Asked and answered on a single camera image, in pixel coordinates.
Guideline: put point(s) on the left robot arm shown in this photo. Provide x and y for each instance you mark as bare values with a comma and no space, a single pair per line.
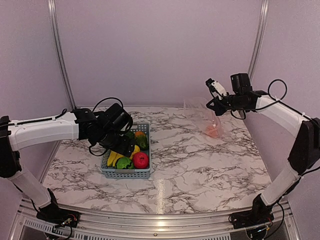
16,135

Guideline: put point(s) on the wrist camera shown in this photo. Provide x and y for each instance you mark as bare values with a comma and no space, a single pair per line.
116,119
239,85

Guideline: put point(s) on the red toy apple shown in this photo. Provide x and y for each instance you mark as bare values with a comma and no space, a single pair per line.
141,160

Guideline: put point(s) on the yellow toy bananas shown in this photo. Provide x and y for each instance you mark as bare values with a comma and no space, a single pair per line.
112,159

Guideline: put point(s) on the aluminium frame post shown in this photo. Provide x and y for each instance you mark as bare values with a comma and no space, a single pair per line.
59,51
258,42

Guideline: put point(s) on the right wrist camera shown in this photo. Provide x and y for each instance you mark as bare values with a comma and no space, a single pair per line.
239,85

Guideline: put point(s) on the light blue plastic basket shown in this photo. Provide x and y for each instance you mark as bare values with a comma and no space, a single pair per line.
113,173

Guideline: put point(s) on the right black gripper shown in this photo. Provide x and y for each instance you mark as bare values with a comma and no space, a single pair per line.
218,109

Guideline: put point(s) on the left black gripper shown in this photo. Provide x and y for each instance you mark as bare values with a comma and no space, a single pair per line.
121,148

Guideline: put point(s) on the dark green toy pepper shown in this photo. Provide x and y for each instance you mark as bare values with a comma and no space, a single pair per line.
130,135

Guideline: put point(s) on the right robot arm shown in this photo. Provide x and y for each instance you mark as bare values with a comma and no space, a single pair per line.
302,146

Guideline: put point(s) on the yellow toy pear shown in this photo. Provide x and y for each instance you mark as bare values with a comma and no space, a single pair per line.
136,149

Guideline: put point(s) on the clear zip top bag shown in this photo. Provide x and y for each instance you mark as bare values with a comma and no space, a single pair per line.
195,110

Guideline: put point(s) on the green toy apple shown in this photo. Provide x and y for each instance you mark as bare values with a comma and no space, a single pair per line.
124,163

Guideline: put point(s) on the front aluminium rail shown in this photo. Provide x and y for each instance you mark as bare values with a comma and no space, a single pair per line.
108,225

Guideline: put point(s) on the orange toy orange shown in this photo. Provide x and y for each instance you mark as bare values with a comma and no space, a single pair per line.
212,131

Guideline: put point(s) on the left aluminium frame post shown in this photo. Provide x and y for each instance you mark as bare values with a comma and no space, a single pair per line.
59,51

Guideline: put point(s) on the right aluminium frame post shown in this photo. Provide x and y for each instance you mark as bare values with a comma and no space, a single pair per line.
258,42

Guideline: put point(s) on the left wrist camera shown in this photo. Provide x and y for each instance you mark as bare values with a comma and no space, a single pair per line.
116,119

